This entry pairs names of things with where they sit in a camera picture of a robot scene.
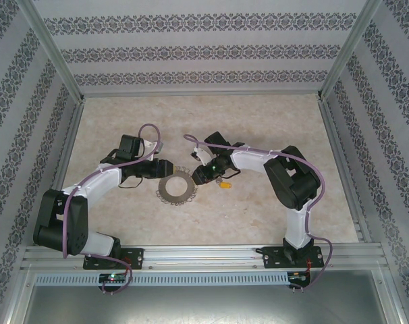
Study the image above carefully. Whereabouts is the metal disc with keyrings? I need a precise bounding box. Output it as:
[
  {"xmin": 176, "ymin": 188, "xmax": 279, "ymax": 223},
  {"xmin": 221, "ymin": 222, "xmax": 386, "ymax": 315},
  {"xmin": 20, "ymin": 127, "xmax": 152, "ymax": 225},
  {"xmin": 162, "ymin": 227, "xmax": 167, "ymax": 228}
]
[{"xmin": 154, "ymin": 165, "xmax": 199, "ymax": 206}]

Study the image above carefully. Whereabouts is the small circuit board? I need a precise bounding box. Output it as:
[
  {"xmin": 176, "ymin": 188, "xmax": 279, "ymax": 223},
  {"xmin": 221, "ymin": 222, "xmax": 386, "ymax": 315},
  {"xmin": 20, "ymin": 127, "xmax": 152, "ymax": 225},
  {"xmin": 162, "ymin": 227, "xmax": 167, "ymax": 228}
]
[
  {"xmin": 99, "ymin": 272, "xmax": 128, "ymax": 284},
  {"xmin": 288, "ymin": 271, "xmax": 312, "ymax": 284}
]

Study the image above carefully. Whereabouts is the sheet metal shelf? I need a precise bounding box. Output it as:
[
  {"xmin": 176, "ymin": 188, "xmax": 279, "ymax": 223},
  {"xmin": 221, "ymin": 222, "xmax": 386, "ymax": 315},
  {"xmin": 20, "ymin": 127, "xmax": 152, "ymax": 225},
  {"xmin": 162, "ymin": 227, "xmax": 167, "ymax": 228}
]
[{"xmin": 22, "ymin": 286, "xmax": 396, "ymax": 324}]

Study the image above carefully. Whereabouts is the aluminium frame crossbeam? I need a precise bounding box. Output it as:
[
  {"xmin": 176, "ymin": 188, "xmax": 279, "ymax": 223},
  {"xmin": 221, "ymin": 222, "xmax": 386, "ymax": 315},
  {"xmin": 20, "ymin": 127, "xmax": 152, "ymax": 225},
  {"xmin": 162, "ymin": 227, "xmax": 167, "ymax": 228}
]
[{"xmin": 79, "ymin": 88, "xmax": 323, "ymax": 98}]

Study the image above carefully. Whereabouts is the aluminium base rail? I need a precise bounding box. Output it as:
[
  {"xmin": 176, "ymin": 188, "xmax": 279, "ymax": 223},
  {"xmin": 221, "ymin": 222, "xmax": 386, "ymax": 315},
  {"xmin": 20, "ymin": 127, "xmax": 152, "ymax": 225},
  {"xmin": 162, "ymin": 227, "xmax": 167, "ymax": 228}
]
[{"xmin": 22, "ymin": 244, "xmax": 384, "ymax": 271}]

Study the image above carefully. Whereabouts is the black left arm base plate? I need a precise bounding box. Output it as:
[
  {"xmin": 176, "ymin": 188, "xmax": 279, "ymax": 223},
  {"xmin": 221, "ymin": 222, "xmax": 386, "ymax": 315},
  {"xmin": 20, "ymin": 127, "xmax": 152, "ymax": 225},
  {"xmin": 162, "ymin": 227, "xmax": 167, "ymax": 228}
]
[{"xmin": 82, "ymin": 248, "xmax": 144, "ymax": 271}]

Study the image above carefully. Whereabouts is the aluminium floor rail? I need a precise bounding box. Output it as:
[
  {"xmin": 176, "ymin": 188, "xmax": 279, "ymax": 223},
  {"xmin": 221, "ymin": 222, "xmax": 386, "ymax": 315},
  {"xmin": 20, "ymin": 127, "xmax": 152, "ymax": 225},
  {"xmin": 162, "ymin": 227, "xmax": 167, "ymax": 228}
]
[
  {"xmin": 317, "ymin": 97, "xmax": 374, "ymax": 244},
  {"xmin": 38, "ymin": 100, "xmax": 86, "ymax": 244}
]

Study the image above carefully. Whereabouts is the grey slotted cable duct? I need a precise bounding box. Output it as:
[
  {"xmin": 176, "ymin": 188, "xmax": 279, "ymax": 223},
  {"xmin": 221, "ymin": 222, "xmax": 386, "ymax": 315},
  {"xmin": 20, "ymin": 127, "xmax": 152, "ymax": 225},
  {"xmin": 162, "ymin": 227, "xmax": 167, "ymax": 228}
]
[{"xmin": 34, "ymin": 271, "xmax": 290, "ymax": 287}]

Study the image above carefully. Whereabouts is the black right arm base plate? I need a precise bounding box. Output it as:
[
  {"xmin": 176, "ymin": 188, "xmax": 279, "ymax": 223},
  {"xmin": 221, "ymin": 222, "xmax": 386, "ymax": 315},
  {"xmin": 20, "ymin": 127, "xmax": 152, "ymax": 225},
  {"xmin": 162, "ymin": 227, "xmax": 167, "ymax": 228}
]
[{"xmin": 262, "ymin": 246, "xmax": 324, "ymax": 269}]

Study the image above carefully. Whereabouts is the aluminium frame post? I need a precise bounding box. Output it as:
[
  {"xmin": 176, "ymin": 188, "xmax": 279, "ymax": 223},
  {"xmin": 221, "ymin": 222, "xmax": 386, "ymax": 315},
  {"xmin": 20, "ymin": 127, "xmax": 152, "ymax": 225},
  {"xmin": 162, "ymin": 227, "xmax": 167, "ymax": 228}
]
[
  {"xmin": 316, "ymin": 0, "xmax": 383, "ymax": 101},
  {"xmin": 17, "ymin": 0, "xmax": 86, "ymax": 102}
]

